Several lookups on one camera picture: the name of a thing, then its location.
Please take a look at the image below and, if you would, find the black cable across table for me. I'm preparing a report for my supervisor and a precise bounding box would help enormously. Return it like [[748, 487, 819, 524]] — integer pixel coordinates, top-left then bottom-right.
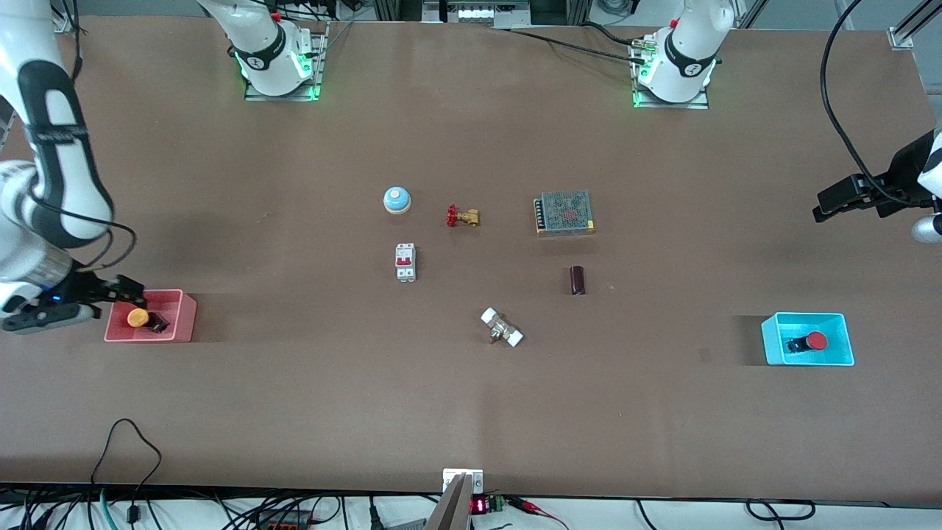
[[506, 22, 650, 67]]

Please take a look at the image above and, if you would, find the red alligator clip lead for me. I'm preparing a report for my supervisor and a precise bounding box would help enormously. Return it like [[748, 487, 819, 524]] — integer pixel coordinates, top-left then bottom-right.
[[506, 496, 572, 530]]

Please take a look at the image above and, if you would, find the grey aluminium bar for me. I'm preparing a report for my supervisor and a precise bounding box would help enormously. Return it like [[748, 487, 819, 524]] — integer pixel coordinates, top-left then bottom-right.
[[423, 473, 472, 530]]

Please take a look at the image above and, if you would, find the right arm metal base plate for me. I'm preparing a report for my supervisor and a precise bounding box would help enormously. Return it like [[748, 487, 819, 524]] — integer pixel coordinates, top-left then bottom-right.
[[244, 22, 326, 102]]

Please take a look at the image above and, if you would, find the cyan plastic box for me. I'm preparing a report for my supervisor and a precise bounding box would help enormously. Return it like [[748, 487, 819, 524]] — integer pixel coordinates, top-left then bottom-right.
[[760, 311, 856, 367]]

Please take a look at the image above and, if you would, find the yellow push button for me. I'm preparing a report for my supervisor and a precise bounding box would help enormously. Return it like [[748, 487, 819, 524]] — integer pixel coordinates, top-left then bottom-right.
[[127, 308, 171, 335]]

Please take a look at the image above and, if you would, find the thin black looped cable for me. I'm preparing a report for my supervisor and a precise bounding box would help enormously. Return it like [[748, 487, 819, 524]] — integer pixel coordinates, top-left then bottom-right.
[[90, 418, 163, 530]]

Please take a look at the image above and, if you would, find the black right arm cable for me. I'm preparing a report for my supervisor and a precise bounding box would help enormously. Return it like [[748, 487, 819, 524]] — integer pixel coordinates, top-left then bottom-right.
[[29, 0, 139, 275]]

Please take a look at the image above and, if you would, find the white metal mounting plate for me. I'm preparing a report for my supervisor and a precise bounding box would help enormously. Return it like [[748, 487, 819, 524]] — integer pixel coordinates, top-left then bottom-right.
[[442, 467, 485, 495]]

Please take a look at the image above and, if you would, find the black coiled floor cable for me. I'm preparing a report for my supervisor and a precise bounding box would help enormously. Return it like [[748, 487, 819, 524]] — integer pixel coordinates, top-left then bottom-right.
[[745, 498, 817, 523]]

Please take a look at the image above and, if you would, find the aluminium frame profile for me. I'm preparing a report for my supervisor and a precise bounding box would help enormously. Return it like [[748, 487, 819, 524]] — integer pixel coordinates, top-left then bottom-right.
[[888, 0, 942, 52]]

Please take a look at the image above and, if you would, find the metal fitting with white caps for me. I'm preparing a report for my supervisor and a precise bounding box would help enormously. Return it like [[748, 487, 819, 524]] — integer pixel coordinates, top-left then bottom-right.
[[480, 307, 525, 348]]

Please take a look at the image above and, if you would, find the silver control box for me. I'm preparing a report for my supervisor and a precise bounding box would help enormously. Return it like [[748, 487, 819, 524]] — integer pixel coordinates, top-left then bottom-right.
[[422, 0, 531, 27]]

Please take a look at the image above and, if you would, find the pink plastic box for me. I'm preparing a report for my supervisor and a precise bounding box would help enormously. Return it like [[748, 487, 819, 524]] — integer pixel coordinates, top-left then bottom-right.
[[102, 289, 196, 345]]

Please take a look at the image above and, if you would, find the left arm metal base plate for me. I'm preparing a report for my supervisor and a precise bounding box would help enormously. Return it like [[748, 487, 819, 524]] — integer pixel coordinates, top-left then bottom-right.
[[633, 37, 710, 110]]

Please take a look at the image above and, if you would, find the red push button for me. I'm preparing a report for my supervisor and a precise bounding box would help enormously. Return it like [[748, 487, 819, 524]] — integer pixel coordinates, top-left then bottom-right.
[[786, 331, 829, 356]]

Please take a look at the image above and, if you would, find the metal mesh power supply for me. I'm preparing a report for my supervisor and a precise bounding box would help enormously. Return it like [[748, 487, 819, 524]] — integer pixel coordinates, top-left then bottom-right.
[[534, 190, 596, 237]]

